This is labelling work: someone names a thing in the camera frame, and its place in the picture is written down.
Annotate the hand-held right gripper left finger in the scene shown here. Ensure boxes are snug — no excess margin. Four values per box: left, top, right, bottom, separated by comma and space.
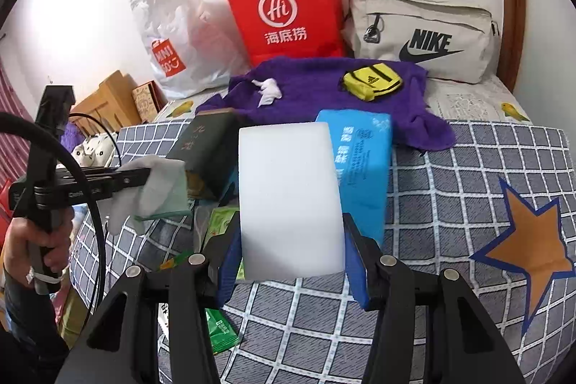
56, 211, 246, 384

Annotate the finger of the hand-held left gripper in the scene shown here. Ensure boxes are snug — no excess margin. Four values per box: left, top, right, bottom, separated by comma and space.
67, 167, 152, 190

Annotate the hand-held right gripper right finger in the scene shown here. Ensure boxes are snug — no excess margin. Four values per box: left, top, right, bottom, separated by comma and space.
343, 212, 527, 384

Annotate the white glove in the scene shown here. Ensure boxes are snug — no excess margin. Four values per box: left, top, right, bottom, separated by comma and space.
105, 154, 192, 236

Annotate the white foam block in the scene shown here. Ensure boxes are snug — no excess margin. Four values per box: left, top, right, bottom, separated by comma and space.
238, 122, 347, 281

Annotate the purple towel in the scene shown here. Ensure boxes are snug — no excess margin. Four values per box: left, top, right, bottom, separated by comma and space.
195, 57, 456, 152

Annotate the person's left forearm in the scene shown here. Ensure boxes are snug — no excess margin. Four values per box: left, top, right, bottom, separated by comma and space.
0, 267, 69, 367

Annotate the person's left hand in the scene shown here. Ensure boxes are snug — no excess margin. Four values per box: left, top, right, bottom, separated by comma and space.
2, 217, 73, 290

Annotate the purple plush toy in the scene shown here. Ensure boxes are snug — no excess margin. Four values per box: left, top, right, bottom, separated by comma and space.
60, 125, 86, 151

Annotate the pink striped cloth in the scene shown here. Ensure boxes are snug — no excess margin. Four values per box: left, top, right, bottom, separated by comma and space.
0, 55, 41, 182

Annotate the white spotted plush toy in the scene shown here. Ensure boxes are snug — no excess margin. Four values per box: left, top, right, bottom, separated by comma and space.
72, 132, 118, 169

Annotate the green yellow packet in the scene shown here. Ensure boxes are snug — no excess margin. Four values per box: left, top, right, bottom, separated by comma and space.
159, 251, 194, 272

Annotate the light wooden box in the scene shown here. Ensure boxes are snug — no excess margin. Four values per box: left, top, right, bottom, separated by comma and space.
69, 70, 140, 133

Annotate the patterned cardboard box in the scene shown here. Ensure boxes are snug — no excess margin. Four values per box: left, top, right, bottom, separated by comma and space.
132, 80, 167, 124

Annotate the dark green box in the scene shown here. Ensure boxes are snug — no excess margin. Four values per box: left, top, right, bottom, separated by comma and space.
166, 107, 241, 201

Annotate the blue tissue pack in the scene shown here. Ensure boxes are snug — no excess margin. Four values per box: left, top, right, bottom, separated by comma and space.
315, 109, 394, 247

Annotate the white plastic bag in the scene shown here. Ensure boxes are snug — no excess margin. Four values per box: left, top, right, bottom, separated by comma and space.
130, 0, 253, 100

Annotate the yellow small pouch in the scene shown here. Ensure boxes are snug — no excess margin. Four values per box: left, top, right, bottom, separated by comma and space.
338, 61, 406, 102

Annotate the beige sling bag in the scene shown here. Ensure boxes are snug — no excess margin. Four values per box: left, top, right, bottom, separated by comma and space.
344, 0, 502, 84

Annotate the thin black cable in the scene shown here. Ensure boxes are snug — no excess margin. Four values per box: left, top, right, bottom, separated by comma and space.
67, 113, 123, 169

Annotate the brown wooden frame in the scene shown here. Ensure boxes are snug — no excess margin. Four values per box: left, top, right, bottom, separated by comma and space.
490, 0, 527, 94

